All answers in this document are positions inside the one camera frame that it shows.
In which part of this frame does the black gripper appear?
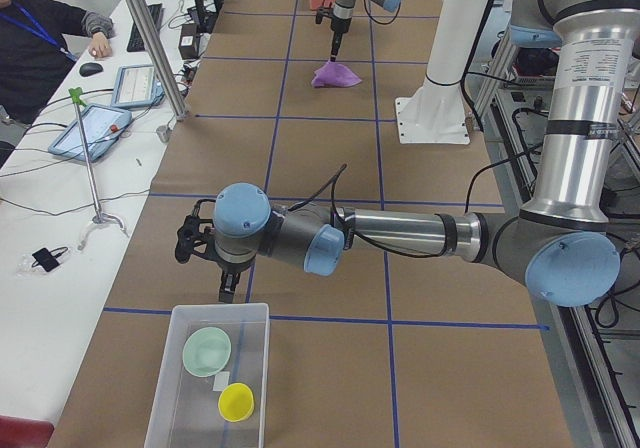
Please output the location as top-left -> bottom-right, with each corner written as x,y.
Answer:
330,17 -> 349,62
216,256 -> 255,303

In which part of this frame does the purple cloth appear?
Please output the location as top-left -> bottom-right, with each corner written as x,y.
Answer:
311,61 -> 362,88

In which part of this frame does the mint green bowl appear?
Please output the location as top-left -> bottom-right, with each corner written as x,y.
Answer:
182,327 -> 232,378

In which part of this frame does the yellow plastic cup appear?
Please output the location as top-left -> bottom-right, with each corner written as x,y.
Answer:
218,382 -> 255,423

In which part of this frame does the clear plastic storage box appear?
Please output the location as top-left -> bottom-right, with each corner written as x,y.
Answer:
144,303 -> 270,447

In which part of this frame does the black power adapter box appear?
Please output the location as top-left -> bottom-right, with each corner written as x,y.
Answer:
178,23 -> 200,60

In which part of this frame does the person's hand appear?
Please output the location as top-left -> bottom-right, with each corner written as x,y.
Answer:
88,32 -> 112,59

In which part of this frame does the white label sticker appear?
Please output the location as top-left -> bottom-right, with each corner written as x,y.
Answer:
212,371 -> 230,392

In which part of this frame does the small black device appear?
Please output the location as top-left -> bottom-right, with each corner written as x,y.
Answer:
32,248 -> 60,272

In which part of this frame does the teach pendant near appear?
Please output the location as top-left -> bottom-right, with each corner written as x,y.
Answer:
48,104 -> 133,162

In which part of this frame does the teach pendant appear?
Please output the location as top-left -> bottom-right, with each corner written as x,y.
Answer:
111,64 -> 164,109
48,104 -> 133,162

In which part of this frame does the black keyboard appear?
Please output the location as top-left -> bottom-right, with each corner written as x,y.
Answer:
126,2 -> 165,53

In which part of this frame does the teach pendant far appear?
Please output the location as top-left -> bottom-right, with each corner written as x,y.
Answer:
111,64 -> 164,109

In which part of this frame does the reacher grabber stick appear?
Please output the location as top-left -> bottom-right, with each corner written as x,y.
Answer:
69,87 -> 128,251

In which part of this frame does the black computer mouse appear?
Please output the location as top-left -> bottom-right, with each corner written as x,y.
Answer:
79,62 -> 104,77

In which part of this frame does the seated person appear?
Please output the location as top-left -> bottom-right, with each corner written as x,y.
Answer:
1,0 -> 114,124

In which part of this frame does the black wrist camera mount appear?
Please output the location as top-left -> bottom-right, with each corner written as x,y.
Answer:
315,6 -> 333,24

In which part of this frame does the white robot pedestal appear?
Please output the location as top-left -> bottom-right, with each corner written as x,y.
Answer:
395,0 -> 493,145

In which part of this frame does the aluminium frame post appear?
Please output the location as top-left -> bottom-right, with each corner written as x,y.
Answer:
125,0 -> 188,122

